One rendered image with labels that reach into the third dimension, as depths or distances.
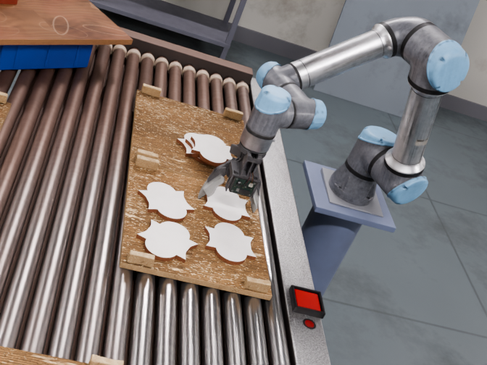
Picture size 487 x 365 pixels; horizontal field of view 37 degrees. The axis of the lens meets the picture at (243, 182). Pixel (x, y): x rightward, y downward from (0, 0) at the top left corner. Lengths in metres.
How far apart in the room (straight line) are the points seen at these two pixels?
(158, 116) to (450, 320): 2.04
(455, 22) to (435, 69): 3.80
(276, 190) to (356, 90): 3.46
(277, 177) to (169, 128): 0.34
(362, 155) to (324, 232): 0.29
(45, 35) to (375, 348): 1.92
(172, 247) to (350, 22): 3.90
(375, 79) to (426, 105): 3.55
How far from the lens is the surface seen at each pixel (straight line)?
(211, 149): 2.03
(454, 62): 1.89
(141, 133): 2.06
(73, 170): 1.85
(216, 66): 2.64
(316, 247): 2.36
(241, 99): 2.52
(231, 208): 1.86
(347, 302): 3.42
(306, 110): 1.74
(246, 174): 1.75
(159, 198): 1.79
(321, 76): 1.87
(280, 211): 2.00
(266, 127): 1.69
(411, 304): 3.65
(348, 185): 2.26
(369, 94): 5.53
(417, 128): 2.02
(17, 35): 2.15
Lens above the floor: 1.93
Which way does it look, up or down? 30 degrees down
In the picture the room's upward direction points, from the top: 23 degrees clockwise
